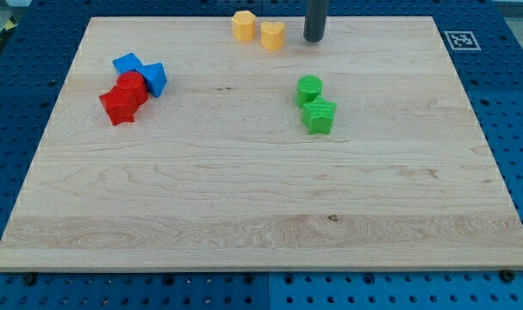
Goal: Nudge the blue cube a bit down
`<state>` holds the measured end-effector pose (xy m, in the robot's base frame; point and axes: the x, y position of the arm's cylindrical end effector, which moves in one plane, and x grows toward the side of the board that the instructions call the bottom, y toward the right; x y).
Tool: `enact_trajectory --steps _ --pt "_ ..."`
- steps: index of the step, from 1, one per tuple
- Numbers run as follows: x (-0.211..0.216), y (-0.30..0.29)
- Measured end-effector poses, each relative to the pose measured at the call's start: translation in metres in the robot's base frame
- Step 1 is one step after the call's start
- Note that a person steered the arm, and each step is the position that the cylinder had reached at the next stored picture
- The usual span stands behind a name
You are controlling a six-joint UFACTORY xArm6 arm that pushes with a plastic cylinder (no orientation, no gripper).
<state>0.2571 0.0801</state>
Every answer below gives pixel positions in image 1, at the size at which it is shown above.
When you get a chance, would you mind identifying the blue cube block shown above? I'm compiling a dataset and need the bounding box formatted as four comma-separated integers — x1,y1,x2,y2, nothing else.
112,53,142,75

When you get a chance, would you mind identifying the green star block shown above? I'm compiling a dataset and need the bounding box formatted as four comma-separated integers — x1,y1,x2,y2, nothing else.
302,96,337,134

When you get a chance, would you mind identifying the green cylinder block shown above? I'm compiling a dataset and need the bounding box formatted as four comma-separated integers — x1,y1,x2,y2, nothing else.
296,75,323,109

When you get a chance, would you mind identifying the light wooden board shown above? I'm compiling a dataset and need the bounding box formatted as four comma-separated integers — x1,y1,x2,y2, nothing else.
0,16,523,273

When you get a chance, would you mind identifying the yellow heart block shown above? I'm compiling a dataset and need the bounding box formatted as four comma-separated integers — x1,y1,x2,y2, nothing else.
260,22,286,51

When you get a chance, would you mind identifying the blue triangular block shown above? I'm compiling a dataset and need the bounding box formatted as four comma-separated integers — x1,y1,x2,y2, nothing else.
136,63,167,97

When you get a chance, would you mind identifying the yellow hexagon block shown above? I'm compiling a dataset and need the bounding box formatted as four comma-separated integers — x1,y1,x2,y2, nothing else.
232,10,256,42

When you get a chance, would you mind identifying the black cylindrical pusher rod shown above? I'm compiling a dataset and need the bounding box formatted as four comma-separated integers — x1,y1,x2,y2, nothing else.
303,0,329,43

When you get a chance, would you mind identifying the red cylinder block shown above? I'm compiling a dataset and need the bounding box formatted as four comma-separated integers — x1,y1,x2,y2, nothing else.
116,71,149,106

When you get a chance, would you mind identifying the red star block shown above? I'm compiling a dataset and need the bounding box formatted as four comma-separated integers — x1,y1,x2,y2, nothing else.
99,86,138,126

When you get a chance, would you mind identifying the white fiducial marker tag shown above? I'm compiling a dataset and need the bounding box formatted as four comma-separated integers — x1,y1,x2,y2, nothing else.
444,30,481,51

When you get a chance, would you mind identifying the black board stop bolt left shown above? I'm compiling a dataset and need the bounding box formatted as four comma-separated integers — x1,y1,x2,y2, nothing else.
21,273,37,286

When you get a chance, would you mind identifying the black board stop bolt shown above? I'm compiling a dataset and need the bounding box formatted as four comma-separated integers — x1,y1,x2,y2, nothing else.
21,273,37,286
499,270,516,283

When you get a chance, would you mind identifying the black board stop bolt right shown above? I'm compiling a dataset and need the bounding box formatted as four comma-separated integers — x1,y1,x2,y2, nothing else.
499,270,516,283

